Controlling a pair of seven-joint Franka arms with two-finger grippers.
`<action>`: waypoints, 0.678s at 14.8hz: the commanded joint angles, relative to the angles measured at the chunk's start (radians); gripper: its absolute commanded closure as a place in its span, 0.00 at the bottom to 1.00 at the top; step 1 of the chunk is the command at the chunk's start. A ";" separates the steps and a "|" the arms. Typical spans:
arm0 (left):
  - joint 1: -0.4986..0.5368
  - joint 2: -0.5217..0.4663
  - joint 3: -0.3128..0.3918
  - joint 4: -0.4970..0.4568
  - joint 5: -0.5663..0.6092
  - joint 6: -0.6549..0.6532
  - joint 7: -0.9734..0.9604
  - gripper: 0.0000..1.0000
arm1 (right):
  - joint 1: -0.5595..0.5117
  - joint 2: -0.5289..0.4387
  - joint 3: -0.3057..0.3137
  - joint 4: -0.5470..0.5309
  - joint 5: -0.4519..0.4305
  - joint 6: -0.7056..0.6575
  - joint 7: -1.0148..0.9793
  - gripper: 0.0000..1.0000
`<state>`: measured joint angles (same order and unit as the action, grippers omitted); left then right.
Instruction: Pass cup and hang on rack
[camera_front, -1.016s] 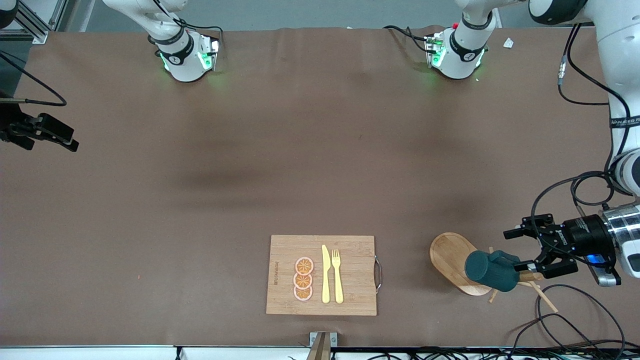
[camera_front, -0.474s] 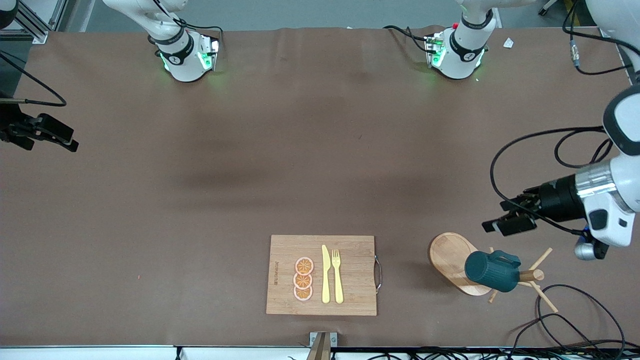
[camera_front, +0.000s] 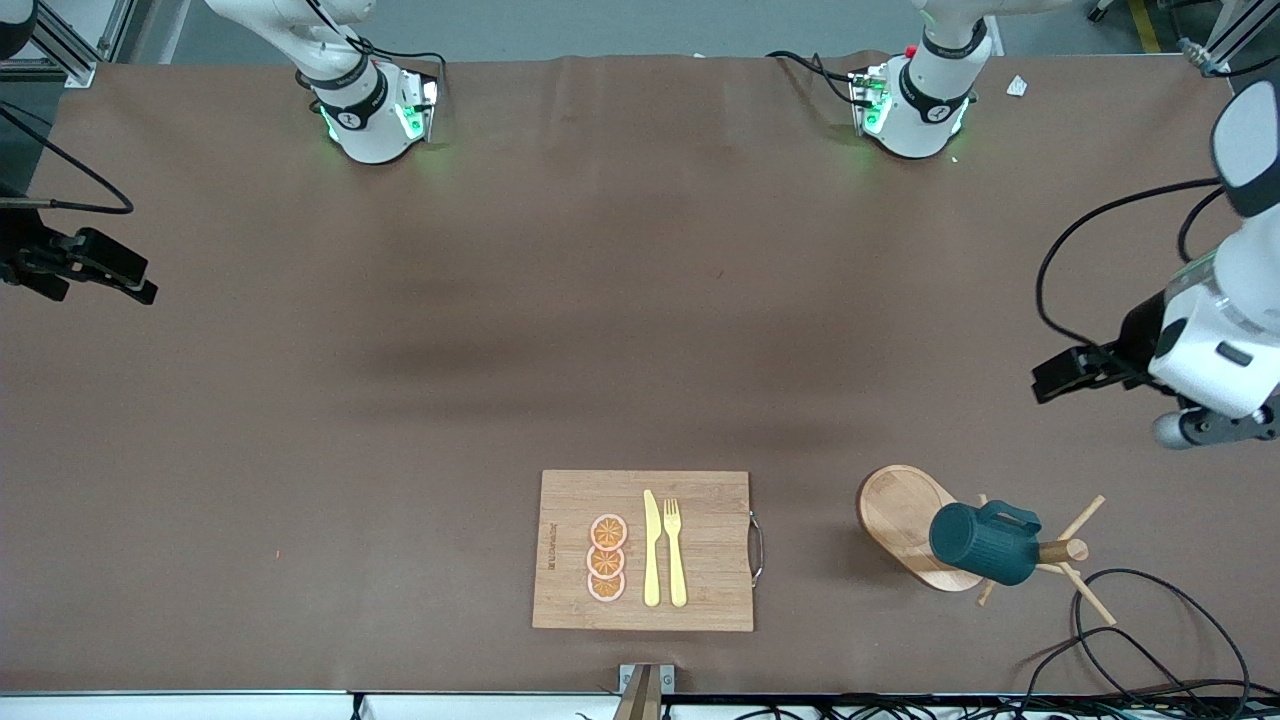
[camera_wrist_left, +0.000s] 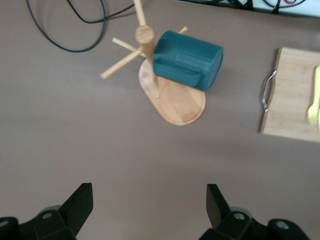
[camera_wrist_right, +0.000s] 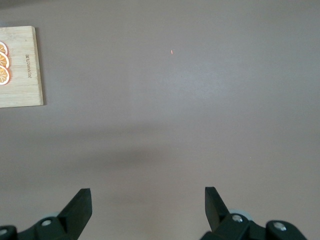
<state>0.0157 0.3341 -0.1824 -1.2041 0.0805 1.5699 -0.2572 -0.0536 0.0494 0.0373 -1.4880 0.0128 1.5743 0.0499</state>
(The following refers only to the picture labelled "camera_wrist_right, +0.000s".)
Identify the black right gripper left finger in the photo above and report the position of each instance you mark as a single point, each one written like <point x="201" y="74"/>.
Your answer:
<point x="72" y="220"/>

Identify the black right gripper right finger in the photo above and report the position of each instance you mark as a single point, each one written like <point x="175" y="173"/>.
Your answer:
<point x="217" y="217"/>

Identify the bamboo cutting board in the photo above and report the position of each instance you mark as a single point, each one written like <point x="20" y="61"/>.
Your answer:
<point x="25" y="92"/>

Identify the orange slice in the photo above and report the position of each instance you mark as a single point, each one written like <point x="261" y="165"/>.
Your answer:
<point x="3" y="76"/>

